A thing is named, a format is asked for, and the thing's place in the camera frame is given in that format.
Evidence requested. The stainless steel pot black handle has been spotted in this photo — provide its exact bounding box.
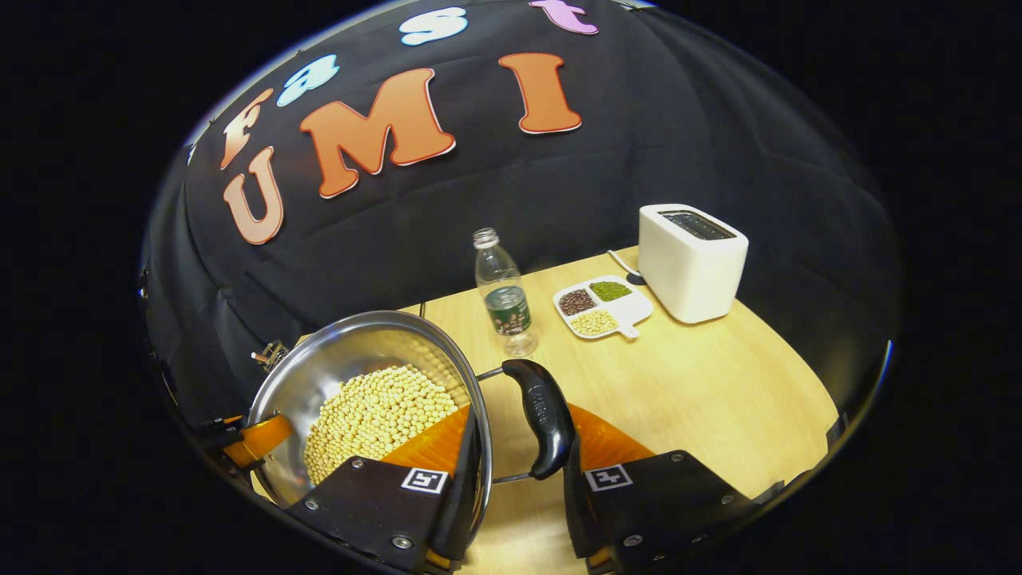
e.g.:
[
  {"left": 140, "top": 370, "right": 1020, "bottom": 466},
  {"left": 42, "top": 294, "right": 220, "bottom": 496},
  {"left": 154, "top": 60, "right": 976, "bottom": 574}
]
[{"left": 246, "top": 310, "right": 577, "bottom": 552}]

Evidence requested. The small portion of soybeans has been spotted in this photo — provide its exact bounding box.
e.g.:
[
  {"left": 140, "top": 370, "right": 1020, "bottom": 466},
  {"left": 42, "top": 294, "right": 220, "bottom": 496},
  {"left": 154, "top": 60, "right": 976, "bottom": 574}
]
[{"left": 570, "top": 309, "right": 620, "bottom": 336}]

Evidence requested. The clear plastic water bottle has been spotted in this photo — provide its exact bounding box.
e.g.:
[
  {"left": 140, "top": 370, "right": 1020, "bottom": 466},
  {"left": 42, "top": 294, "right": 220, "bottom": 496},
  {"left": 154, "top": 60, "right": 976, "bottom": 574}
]
[{"left": 473, "top": 228, "right": 539, "bottom": 358}]

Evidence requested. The white toaster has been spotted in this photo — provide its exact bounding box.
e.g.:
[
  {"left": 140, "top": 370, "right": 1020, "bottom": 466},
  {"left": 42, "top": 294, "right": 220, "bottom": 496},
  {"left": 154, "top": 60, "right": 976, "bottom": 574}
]
[{"left": 638, "top": 204, "right": 750, "bottom": 325}]

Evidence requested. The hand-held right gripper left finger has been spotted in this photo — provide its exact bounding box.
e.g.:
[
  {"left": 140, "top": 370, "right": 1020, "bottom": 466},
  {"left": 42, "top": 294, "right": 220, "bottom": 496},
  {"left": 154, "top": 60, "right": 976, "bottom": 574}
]
[{"left": 286, "top": 403, "right": 484, "bottom": 575}]

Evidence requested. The pile of soybeans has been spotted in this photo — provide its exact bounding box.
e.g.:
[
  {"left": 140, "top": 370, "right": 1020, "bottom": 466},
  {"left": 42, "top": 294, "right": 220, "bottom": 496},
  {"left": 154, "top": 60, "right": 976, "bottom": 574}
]
[{"left": 303, "top": 365, "right": 460, "bottom": 486}]

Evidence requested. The white divided dish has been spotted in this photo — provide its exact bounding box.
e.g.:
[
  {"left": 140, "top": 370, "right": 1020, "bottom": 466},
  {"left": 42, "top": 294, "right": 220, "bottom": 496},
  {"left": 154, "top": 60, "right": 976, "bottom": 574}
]
[{"left": 553, "top": 275, "right": 655, "bottom": 342}]

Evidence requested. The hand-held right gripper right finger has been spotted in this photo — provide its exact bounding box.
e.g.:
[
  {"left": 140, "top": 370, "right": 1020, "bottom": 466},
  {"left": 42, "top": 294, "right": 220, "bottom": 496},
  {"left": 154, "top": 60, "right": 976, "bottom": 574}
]
[{"left": 561, "top": 402, "right": 758, "bottom": 575}]

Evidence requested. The wire utensil holder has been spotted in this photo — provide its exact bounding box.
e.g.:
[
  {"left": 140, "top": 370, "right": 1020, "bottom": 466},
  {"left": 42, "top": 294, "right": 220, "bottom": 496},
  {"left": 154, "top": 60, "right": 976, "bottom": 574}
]
[{"left": 251, "top": 341, "right": 290, "bottom": 373}]

